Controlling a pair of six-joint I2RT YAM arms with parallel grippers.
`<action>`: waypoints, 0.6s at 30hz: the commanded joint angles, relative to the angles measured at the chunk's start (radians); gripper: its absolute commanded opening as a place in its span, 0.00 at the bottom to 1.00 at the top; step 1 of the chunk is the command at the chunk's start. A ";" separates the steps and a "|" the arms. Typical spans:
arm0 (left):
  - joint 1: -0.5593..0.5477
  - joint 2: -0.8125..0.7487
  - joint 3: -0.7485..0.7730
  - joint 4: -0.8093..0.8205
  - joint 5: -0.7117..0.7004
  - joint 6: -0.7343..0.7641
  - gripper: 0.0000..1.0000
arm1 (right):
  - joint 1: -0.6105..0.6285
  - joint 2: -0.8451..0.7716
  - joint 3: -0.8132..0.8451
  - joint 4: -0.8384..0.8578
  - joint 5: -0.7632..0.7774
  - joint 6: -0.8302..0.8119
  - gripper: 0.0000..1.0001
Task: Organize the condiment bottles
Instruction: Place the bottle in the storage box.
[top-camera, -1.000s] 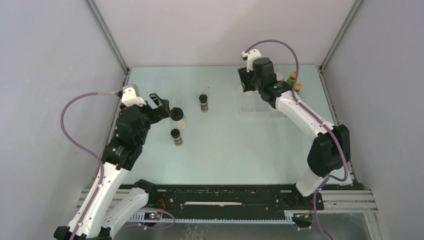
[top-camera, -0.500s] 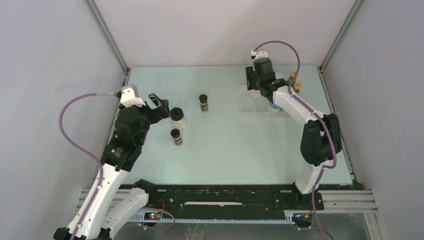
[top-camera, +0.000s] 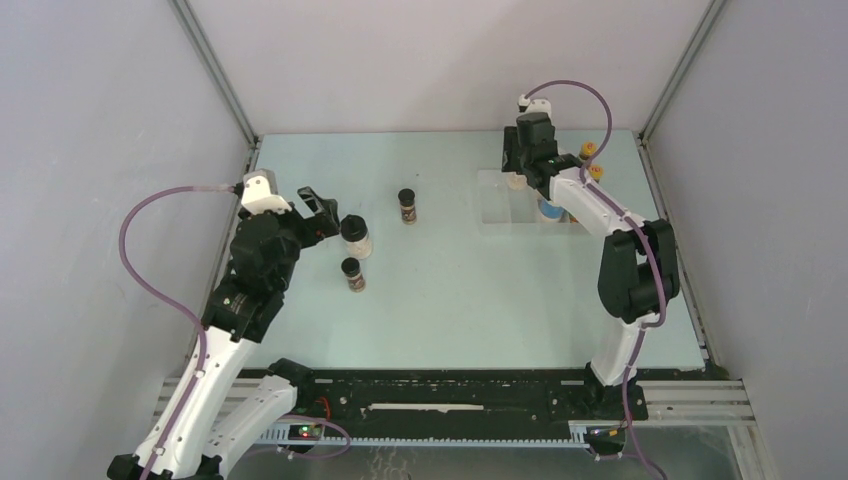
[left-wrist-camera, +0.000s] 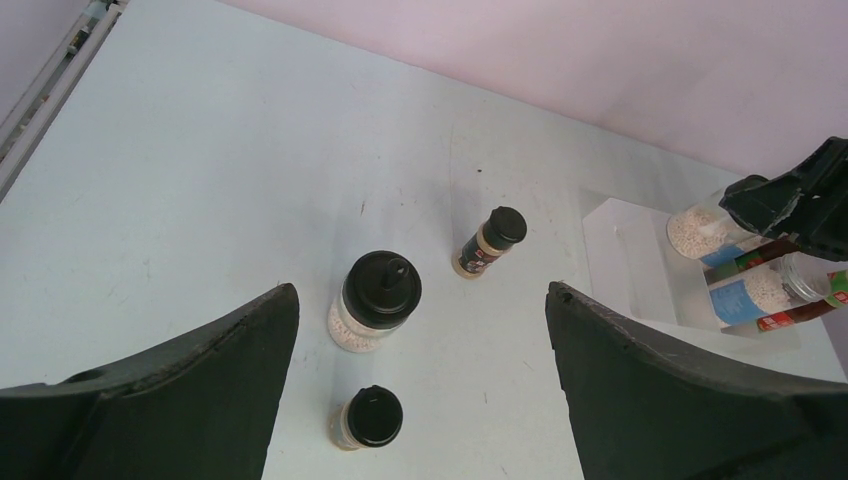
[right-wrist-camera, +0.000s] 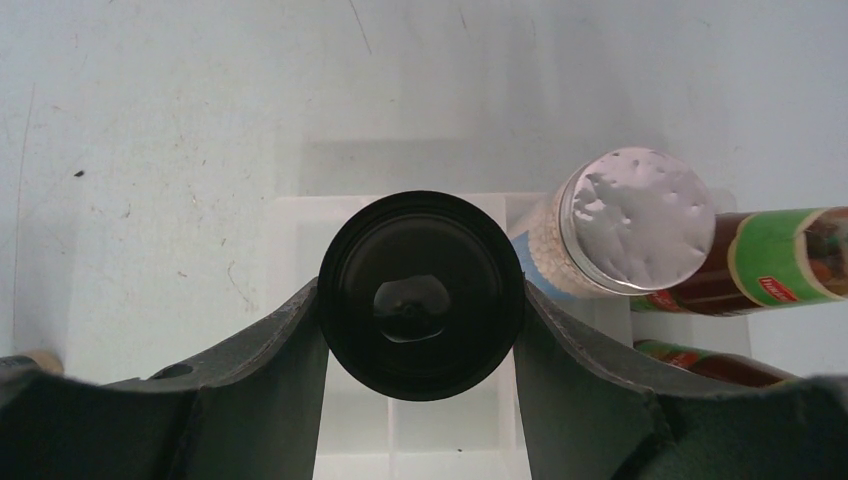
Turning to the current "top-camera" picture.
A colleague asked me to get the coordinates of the blue label spice jar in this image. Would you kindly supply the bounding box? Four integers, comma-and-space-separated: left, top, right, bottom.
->
537, 199, 565, 223

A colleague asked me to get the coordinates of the black lid salt shaker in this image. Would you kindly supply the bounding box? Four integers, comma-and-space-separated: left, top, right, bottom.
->
505, 172, 527, 191
340, 214, 373, 260

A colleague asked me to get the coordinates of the sauce bottle yellow cap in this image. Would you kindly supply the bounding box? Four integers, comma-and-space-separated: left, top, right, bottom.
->
587, 164, 604, 183
578, 142, 597, 162

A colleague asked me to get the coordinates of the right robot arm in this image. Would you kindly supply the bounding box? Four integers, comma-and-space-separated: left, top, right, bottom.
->
502, 111, 680, 418

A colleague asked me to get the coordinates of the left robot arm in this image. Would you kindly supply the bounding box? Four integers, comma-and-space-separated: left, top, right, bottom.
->
106, 179, 340, 479

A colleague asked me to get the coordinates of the clear plastic organizer tray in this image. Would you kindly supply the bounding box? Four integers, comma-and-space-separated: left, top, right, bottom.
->
474, 169, 582, 236

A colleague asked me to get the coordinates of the small dark pepper bottle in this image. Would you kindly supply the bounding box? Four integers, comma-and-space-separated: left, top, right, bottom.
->
340, 257, 366, 292

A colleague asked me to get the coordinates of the small black cap spice bottle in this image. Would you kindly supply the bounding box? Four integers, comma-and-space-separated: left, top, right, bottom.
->
397, 188, 417, 225

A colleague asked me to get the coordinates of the left circuit board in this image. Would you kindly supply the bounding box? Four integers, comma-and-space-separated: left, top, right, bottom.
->
286, 423, 325, 445

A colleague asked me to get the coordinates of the circuit board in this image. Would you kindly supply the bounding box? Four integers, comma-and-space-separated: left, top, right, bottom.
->
584, 425, 627, 445
286, 423, 325, 445

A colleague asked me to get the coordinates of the right circuit board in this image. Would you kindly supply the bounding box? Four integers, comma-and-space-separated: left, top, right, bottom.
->
584, 425, 627, 445

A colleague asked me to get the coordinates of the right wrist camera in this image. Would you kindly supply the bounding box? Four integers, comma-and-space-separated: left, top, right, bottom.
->
517, 95, 552, 117

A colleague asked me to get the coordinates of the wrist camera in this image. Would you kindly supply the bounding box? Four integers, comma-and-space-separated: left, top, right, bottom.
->
239, 169, 292, 215
517, 95, 552, 117

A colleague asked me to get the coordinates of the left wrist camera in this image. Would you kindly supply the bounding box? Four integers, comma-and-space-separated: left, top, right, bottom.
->
239, 169, 292, 215

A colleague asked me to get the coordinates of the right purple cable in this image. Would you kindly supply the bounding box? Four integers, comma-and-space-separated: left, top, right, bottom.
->
523, 80, 669, 478

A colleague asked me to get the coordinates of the purple cable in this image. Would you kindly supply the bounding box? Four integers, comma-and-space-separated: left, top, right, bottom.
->
523, 80, 669, 478
119, 185, 243, 480

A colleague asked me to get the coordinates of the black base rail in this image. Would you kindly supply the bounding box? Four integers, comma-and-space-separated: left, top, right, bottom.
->
298, 368, 648, 441

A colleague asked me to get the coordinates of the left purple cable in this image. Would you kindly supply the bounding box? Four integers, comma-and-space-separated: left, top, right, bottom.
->
119, 185, 243, 480

